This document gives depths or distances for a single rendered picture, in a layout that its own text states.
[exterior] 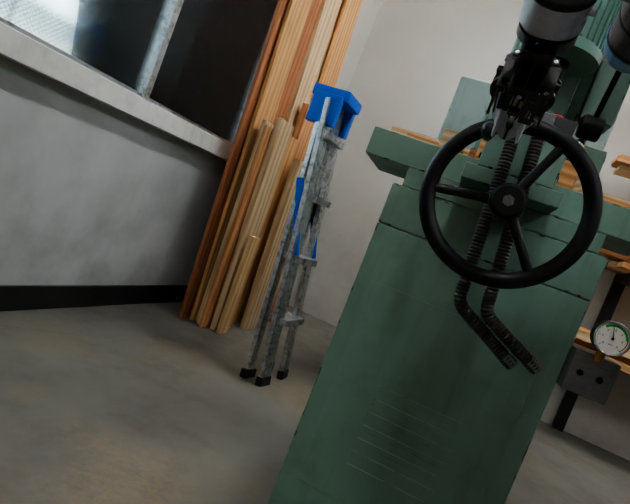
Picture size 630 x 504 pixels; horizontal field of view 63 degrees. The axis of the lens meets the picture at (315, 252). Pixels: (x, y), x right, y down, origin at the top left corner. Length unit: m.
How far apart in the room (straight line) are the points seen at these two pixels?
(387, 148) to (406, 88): 2.71
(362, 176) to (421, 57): 0.91
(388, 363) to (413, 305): 0.13
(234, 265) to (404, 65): 2.07
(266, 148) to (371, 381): 1.56
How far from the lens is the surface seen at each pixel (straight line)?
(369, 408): 1.14
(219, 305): 2.49
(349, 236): 3.68
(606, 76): 1.55
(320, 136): 1.99
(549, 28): 0.70
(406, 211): 1.10
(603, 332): 1.07
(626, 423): 3.71
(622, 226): 1.14
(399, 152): 1.12
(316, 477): 1.21
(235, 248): 2.45
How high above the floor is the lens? 0.67
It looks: 4 degrees down
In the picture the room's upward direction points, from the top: 21 degrees clockwise
